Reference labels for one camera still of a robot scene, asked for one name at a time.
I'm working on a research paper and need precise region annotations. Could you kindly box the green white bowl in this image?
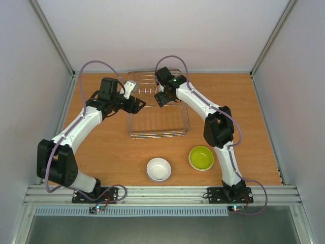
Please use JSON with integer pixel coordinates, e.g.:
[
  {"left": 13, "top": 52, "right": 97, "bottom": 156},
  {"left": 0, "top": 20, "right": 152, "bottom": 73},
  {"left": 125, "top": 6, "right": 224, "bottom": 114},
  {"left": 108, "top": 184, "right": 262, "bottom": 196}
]
[{"left": 188, "top": 146, "right": 214, "bottom": 171}]

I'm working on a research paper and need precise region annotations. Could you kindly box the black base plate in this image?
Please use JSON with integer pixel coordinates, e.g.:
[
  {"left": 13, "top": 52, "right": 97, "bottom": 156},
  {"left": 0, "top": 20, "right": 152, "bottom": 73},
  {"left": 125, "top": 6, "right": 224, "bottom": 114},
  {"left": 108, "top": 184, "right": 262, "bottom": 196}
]
[
  {"left": 206, "top": 187, "right": 254, "bottom": 204},
  {"left": 72, "top": 187, "right": 119, "bottom": 204}
]

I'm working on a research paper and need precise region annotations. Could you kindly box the left small circuit board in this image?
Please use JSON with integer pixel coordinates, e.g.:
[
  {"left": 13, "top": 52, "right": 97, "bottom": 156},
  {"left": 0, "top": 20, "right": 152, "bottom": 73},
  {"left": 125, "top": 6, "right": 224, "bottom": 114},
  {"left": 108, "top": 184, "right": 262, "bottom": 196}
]
[{"left": 88, "top": 206, "right": 105, "bottom": 214}]

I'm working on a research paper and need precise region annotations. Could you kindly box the silver wire dish rack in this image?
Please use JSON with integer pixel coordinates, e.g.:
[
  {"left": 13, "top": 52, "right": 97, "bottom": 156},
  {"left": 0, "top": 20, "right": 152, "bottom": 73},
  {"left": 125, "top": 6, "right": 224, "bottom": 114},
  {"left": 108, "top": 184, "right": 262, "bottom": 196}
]
[{"left": 126, "top": 70, "right": 190, "bottom": 139}]

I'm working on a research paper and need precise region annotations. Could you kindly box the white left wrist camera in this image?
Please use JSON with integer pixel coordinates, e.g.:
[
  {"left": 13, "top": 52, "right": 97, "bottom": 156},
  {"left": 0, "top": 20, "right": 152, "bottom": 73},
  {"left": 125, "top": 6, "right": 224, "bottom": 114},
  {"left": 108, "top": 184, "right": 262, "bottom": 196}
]
[{"left": 123, "top": 80, "right": 138, "bottom": 99}]

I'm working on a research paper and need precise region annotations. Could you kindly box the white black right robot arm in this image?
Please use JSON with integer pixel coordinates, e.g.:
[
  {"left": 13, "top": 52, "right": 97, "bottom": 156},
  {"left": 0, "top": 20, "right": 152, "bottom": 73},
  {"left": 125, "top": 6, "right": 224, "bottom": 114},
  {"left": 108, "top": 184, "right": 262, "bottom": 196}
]
[{"left": 154, "top": 67, "right": 246, "bottom": 202}]

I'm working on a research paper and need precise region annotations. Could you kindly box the small circuit board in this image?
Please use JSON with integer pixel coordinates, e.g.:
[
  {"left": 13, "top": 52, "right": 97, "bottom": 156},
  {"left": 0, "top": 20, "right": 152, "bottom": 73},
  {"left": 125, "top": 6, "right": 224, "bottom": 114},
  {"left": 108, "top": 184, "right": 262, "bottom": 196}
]
[
  {"left": 88, "top": 206, "right": 105, "bottom": 214},
  {"left": 228, "top": 205, "right": 246, "bottom": 212}
]

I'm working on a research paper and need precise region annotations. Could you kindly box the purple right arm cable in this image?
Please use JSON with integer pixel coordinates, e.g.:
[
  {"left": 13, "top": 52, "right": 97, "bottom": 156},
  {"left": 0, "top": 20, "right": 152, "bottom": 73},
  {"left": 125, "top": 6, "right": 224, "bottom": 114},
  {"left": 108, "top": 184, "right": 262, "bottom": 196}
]
[{"left": 154, "top": 55, "right": 268, "bottom": 216}]

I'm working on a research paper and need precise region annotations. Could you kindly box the right small circuit board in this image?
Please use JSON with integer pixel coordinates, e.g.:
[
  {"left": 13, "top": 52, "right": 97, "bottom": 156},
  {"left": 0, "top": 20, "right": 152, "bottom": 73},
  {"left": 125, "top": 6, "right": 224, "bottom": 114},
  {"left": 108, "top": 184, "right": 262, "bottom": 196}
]
[{"left": 228, "top": 205, "right": 246, "bottom": 212}]

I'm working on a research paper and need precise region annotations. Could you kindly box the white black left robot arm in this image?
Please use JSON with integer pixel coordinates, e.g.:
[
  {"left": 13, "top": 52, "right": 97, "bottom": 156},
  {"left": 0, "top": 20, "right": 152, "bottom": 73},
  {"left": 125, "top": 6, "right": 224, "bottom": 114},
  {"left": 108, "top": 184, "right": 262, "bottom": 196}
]
[{"left": 36, "top": 77, "right": 146, "bottom": 202}]

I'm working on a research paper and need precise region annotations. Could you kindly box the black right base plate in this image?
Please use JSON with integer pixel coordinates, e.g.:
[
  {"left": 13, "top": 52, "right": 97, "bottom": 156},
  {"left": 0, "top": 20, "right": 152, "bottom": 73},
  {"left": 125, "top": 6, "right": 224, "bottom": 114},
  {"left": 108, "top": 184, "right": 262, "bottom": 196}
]
[{"left": 206, "top": 187, "right": 254, "bottom": 204}]

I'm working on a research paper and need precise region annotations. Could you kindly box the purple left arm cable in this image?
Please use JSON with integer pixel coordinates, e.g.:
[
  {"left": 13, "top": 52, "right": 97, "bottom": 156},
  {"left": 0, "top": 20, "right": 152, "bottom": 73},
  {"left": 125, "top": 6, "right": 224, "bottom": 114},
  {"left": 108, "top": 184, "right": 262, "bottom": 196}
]
[{"left": 45, "top": 60, "right": 127, "bottom": 204}]

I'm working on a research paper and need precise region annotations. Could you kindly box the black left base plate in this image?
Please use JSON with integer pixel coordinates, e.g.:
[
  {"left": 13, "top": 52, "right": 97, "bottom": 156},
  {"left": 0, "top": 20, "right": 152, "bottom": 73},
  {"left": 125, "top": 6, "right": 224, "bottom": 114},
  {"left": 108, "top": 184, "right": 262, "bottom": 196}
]
[{"left": 72, "top": 187, "right": 119, "bottom": 204}]

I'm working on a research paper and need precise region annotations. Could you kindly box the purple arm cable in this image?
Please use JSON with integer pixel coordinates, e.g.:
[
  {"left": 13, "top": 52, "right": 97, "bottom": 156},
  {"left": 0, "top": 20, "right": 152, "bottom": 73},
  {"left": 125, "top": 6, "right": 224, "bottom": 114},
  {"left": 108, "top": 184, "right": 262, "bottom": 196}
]
[
  {"left": 45, "top": 60, "right": 127, "bottom": 204},
  {"left": 154, "top": 55, "right": 268, "bottom": 216}
]

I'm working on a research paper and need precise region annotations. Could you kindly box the white bowl front centre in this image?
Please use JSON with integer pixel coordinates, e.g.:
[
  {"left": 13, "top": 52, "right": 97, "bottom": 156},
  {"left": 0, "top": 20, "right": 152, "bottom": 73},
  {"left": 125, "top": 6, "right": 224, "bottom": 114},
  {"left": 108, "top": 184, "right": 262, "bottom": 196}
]
[{"left": 146, "top": 158, "right": 172, "bottom": 182}]

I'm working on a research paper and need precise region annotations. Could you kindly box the grey slotted cable duct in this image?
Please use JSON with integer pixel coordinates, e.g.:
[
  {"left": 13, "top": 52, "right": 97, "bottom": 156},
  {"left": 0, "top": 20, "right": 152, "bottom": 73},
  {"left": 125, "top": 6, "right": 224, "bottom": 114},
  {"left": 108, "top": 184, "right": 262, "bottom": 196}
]
[{"left": 35, "top": 206, "right": 229, "bottom": 217}]

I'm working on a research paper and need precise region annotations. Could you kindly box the aluminium front rail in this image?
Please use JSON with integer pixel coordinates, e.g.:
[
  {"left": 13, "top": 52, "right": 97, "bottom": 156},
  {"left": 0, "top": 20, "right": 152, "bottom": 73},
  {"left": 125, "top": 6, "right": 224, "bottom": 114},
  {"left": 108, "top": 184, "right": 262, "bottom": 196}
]
[{"left": 23, "top": 185, "right": 302, "bottom": 206}]

